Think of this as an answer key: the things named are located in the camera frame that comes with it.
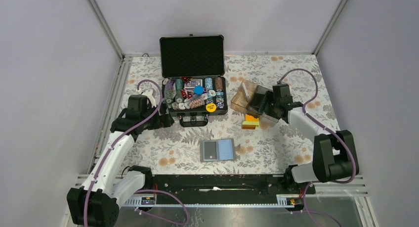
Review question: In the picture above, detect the black poker chip case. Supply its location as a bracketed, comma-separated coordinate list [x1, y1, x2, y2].
[159, 35, 228, 127]

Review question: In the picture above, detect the clear acrylic card box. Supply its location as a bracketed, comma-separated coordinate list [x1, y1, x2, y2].
[230, 80, 279, 126]

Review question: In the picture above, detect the orange yellow sticky note stack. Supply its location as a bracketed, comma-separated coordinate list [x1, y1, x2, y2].
[241, 114, 260, 130]

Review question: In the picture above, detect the beige card holder wallet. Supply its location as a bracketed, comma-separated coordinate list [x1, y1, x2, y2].
[200, 138, 236, 163]

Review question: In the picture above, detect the blue round chip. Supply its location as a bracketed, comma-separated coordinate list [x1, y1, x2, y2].
[193, 85, 205, 94]

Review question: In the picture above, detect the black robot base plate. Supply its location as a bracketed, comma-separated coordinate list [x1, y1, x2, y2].
[135, 174, 306, 207]

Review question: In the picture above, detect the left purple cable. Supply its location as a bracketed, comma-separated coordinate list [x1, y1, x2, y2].
[82, 79, 191, 227]

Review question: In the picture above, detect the yellow round dealer chip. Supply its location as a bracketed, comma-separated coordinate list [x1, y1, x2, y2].
[206, 103, 217, 113]

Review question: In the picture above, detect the purple cable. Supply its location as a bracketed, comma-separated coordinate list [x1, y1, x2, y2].
[82, 79, 191, 227]
[278, 68, 357, 227]

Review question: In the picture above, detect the floral patterned table mat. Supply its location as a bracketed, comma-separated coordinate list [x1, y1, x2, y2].
[119, 55, 340, 174]

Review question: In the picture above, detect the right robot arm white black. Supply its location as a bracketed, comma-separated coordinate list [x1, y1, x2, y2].
[249, 84, 359, 193]

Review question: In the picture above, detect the playing card deck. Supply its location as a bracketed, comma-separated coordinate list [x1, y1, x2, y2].
[184, 79, 203, 90]

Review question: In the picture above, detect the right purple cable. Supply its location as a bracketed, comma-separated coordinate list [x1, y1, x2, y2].
[278, 68, 357, 227]

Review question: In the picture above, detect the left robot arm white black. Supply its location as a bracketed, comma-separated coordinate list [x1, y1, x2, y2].
[67, 94, 163, 227]

